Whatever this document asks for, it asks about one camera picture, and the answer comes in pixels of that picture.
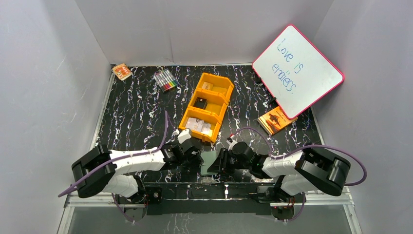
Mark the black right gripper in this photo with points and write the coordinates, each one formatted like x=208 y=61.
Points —
x=216 y=166

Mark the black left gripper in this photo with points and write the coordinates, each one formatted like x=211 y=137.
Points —
x=195 y=155

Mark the mint green card holder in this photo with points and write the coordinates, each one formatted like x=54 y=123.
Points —
x=207 y=158

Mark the orange three-compartment bin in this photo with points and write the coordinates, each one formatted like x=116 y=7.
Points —
x=217 y=102

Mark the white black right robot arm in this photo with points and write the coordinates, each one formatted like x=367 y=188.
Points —
x=307 y=169

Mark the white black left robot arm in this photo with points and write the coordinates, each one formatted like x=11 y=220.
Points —
x=111 y=171

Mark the grey card in bin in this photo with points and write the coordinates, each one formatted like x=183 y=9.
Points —
x=198 y=125

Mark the small orange card box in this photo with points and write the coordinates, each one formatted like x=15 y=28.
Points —
x=121 y=71

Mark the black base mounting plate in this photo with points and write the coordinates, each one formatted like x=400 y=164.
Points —
x=217 y=198

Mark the black item in bin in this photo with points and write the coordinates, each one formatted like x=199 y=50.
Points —
x=200 y=103

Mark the beige item in bin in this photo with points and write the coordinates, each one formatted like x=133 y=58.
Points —
x=207 y=86

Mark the orange cover book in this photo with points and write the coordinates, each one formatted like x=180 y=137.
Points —
x=274 y=121

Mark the pack of coloured markers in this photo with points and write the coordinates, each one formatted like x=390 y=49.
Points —
x=165 y=80

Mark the pink framed whiteboard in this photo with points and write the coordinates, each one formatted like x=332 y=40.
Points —
x=295 y=72

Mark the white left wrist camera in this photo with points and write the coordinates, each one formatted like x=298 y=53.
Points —
x=183 y=135

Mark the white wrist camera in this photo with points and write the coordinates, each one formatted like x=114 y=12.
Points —
x=183 y=135
x=231 y=141

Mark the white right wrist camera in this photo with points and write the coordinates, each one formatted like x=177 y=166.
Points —
x=231 y=141

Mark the aluminium rail frame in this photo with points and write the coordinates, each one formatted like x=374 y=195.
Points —
x=321 y=214

